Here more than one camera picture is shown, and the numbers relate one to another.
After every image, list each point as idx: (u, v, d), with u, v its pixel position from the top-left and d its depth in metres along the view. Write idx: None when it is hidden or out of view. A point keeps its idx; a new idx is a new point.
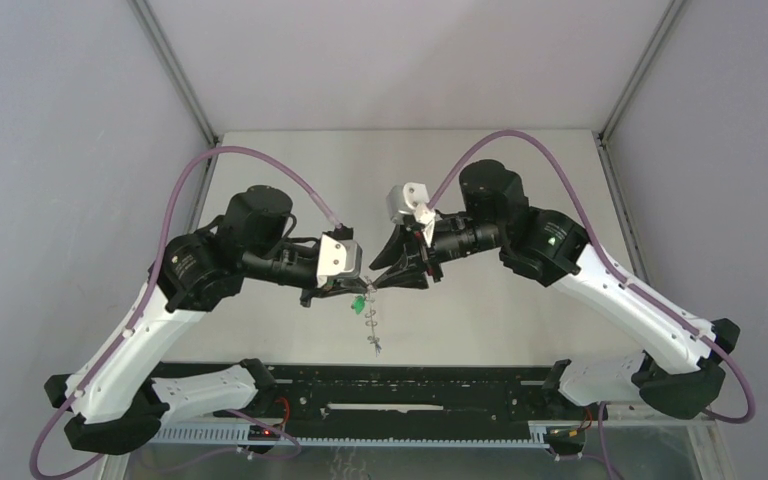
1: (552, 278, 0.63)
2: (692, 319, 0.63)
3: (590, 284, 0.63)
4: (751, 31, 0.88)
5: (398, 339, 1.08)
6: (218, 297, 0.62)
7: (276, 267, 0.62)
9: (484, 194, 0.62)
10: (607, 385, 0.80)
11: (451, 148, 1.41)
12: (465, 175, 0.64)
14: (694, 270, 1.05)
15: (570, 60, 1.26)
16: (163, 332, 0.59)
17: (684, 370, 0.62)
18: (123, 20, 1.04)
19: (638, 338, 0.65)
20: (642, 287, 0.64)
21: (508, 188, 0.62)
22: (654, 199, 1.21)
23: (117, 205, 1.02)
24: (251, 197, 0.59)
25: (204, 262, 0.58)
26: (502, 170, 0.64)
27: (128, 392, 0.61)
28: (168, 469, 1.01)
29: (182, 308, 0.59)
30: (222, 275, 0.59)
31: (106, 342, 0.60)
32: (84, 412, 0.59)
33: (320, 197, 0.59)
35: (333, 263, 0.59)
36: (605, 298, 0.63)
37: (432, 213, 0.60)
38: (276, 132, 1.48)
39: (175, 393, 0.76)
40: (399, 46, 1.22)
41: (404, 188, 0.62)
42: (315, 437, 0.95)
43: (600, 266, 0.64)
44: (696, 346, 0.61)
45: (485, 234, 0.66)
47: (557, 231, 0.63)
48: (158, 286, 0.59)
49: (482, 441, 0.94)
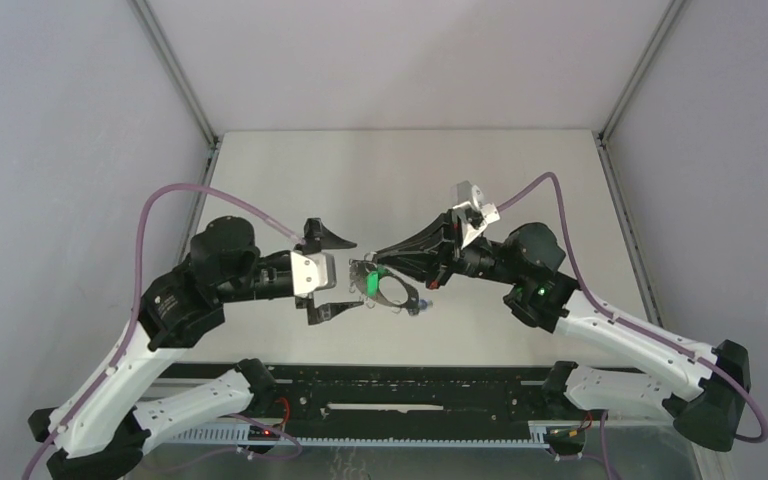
1: (550, 326, 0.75)
2: (688, 343, 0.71)
3: (583, 324, 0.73)
4: (750, 30, 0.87)
5: (397, 339, 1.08)
6: (200, 334, 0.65)
7: (259, 286, 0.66)
9: (538, 265, 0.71)
10: (622, 399, 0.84)
11: (450, 147, 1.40)
12: (524, 241, 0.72)
14: (694, 271, 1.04)
15: (571, 59, 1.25)
16: (145, 369, 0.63)
17: (692, 393, 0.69)
18: (122, 21, 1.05)
19: (644, 368, 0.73)
20: (629, 318, 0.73)
21: (549, 261, 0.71)
22: (655, 200, 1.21)
23: (117, 205, 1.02)
24: (209, 235, 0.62)
25: (185, 302, 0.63)
26: (549, 241, 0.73)
27: (110, 425, 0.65)
28: (168, 468, 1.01)
29: (165, 347, 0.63)
30: (202, 313, 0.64)
31: (91, 377, 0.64)
32: (67, 446, 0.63)
33: (274, 221, 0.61)
35: (306, 280, 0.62)
36: (598, 334, 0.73)
37: (499, 215, 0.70)
38: (274, 132, 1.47)
39: (157, 417, 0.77)
40: (399, 44, 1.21)
41: (476, 188, 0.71)
42: (315, 436, 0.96)
43: (588, 306, 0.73)
44: (696, 369, 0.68)
45: (499, 270, 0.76)
47: (549, 283, 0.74)
48: (141, 324, 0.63)
49: (482, 441, 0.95)
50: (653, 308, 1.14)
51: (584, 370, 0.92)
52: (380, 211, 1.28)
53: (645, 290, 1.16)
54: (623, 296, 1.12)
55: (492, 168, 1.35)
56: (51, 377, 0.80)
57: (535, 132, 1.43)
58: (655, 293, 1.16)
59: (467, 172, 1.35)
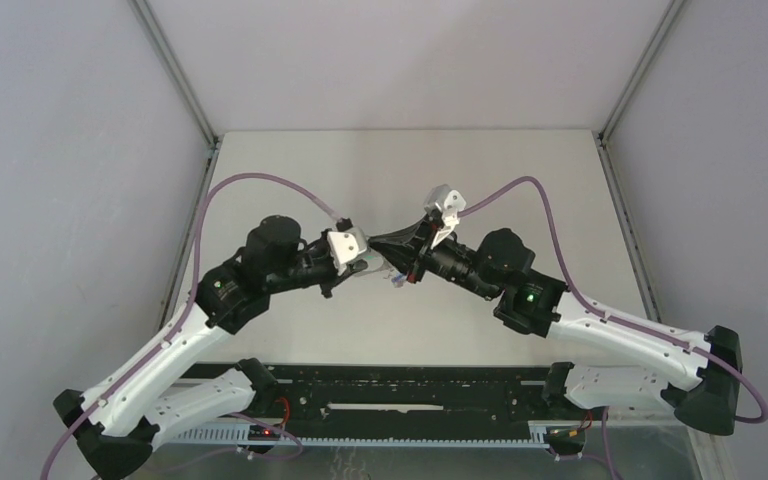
1: (543, 332, 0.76)
2: (681, 334, 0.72)
3: (575, 326, 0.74)
4: (750, 31, 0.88)
5: (398, 339, 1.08)
6: (248, 318, 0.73)
7: (299, 274, 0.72)
9: (506, 270, 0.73)
10: (622, 396, 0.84)
11: (450, 147, 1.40)
12: (490, 249, 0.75)
14: (694, 272, 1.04)
15: (571, 59, 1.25)
16: (196, 347, 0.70)
17: (690, 383, 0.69)
18: (123, 21, 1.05)
19: (641, 363, 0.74)
20: (620, 315, 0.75)
21: (521, 266, 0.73)
22: (655, 200, 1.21)
23: (117, 205, 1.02)
24: (265, 230, 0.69)
25: (240, 289, 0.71)
26: (519, 247, 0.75)
27: (144, 405, 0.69)
28: (169, 468, 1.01)
29: (219, 327, 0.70)
30: (253, 299, 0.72)
31: (139, 355, 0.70)
32: (103, 421, 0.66)
33: (320, 202, 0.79)
35: (349, 249, 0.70)
36: (593, 334, 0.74)
37: (458, 220, 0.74)
38: (274, 132, 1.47)
39: (164, 412, 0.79)
40: (399, 45, 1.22)
41: (452, 192, 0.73)
42: (316, 437, 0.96)
43: (580, 307, 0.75)
44: (692, 359, 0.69)
45: (475, 277, 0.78)
47: (535, 288, 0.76)
48: (198, 305, 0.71)
49: (481, 442, 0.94)
50: (653, 309, 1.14)
51: (581, 369, 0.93)
52: (380, 212, 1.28)
53: (645, 290, 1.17)
54: (622, 297, 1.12)
55: (492, 169, 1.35)
56: (51, 376, 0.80)
57: (535, 133, 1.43)
58: (655, 293, 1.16)
59: (467, 172, 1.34)
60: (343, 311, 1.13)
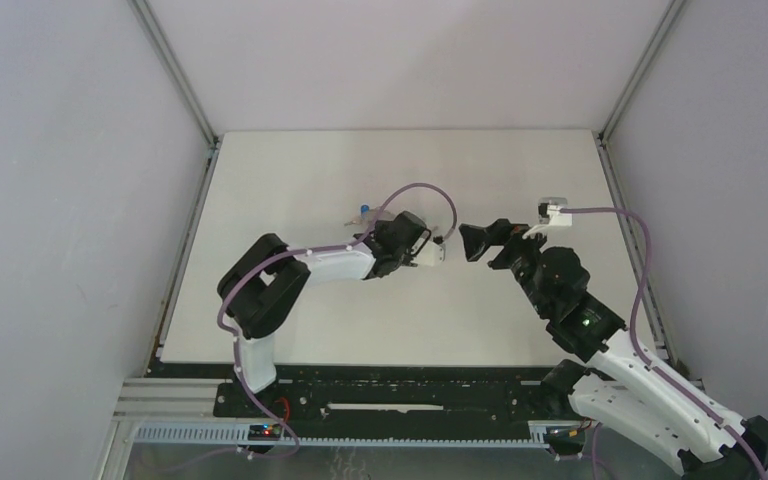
1: (586, 356, 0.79)
2: (718, 409, 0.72)
3: (618, 362, 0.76)
4: (752, 31, 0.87)
5: (399, 337, 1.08)
6: (382, 271, 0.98)
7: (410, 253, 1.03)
9: (556, 280, 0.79)
10: (629, 429, 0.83)
11: (450, 147, 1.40)
12: (548, 260, 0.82)
14: (695, 273, 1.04)
15: (571, 58, 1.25)
16: (356, 264, 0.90)
17: (709, 455, 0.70)
18: (123, 22, 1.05)
19: (669, 419, 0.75)
20: (665, 370, 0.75)
21: (575, 282, 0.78)
22: (655, 201, 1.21)
23: (117, 205, 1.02)
24: (410, 217, 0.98)
25: (386, 249, 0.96)
26: (579, 266, 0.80)
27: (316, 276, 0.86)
28: (169, 467, 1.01)
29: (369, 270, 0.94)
30: (392, 259, 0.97)
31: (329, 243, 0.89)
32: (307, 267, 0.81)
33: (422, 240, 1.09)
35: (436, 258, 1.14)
36: (633, 377, 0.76)
37: (563, 220, 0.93)
38: (274, 132, 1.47)
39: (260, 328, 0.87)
40: (399, 45, 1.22)
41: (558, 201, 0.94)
42: (315, 436, 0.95)
43: (630, 350, 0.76)
44: (720, 434, 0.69)
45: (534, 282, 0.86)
47: (594, 315, 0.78)
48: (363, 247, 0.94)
49: (481, 441, 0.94)
50: (653, 308, 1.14)
51: (594, 379, 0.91)
52: None
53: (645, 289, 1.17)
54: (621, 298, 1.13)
55: (492, 169, 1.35)
56: (51, 378, 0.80)
57: (535, 132, 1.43)
58: (655, 293, 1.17)
59: (468, 173, 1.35)
60: (343, 311, 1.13)
